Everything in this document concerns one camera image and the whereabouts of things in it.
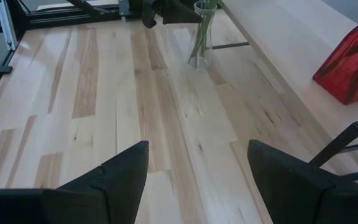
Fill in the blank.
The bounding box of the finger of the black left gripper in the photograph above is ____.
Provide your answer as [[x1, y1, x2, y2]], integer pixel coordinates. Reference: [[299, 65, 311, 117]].
[[162, 0, 203, 25], [141, 0, 160, 28]]

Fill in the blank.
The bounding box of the red glass vase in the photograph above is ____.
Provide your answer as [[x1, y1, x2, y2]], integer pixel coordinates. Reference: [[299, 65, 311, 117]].
[[312, 14, 358, 105]]

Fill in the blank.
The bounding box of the wooden shelf with black legs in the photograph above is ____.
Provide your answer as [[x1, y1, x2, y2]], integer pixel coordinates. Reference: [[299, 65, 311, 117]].
[[211, 0, 358, 187]]

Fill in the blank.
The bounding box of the clear glass vase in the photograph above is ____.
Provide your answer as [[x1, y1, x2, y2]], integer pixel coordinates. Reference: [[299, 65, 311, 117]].
[[187, 0, 219, 70]]

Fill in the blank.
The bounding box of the silver aluminium profile bar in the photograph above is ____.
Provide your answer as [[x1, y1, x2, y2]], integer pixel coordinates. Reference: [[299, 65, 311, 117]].
[[0, 0, 18, 51]]

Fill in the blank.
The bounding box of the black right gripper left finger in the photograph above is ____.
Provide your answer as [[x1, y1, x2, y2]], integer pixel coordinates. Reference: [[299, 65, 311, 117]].
[[44, 140, 150, 224]]

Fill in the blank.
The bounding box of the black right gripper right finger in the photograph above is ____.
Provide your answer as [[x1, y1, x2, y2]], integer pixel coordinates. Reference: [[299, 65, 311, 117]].
[[247, 139, 358, 224]]

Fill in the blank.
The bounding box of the black metal table frame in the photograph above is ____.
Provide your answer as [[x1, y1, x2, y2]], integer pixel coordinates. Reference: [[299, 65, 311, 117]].
[[0, 0, 142, 116]]

